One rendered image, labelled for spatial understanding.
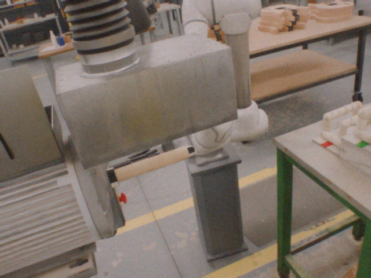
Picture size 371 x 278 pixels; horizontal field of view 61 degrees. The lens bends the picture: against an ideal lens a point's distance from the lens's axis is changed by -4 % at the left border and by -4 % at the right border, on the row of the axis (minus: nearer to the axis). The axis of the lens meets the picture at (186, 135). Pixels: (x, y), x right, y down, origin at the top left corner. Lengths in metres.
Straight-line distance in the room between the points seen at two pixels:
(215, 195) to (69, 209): 1.22
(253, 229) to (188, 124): 1.76
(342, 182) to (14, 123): 1.01
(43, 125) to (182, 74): 0.27
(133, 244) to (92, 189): 1.73
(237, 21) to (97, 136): 0.95
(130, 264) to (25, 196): 1.63
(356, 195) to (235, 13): 0.81
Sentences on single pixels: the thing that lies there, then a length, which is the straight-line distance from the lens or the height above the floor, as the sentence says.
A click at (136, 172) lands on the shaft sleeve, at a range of 0.77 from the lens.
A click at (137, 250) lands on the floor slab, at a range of 2.32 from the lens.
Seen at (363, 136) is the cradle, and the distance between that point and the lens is 1.25.
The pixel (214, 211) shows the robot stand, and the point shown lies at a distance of 1.88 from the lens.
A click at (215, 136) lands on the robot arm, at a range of 0.99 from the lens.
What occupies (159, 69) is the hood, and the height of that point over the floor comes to 1.52.
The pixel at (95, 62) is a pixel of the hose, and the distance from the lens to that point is 0.55.
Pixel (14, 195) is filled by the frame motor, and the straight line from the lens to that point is 0.70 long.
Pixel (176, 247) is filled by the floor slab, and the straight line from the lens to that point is 2.27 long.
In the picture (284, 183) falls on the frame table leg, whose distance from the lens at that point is 1.53.
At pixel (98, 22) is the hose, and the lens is 0.54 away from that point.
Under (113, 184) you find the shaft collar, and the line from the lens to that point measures 0.77.
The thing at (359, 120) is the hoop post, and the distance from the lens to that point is 1.25.
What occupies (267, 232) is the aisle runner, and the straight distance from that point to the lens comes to 2.28.
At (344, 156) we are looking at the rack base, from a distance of 1.31.
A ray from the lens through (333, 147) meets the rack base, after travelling 1.37.
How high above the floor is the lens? 1.68
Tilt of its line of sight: 30 degrees down
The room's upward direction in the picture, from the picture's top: 10 degrees counter-clockwise
